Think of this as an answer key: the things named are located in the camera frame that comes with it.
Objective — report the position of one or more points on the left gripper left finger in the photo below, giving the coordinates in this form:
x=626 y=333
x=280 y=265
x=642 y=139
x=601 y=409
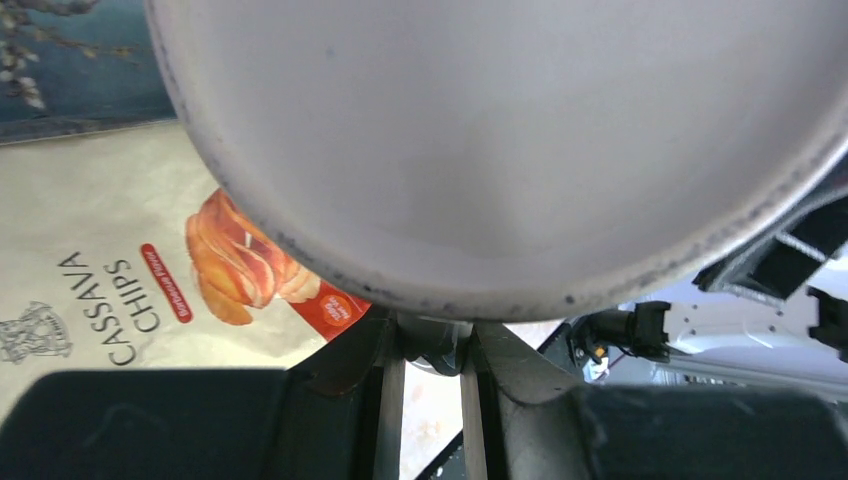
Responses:
x=335 y=415

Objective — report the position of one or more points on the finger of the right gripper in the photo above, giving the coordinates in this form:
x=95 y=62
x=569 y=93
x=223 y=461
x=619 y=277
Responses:
x=778 y=261

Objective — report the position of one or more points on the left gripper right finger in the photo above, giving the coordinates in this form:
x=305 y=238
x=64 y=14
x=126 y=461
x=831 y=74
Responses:
x=526 y=418

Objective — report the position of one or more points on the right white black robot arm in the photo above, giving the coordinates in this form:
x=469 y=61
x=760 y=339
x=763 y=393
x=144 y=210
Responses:
x=771 y=313

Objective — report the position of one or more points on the cassava chips bag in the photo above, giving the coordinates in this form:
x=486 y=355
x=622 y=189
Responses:
x=120 y=251

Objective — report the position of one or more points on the floral blue serving tray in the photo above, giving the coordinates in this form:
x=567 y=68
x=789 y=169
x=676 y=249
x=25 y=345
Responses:
x=77 y=67

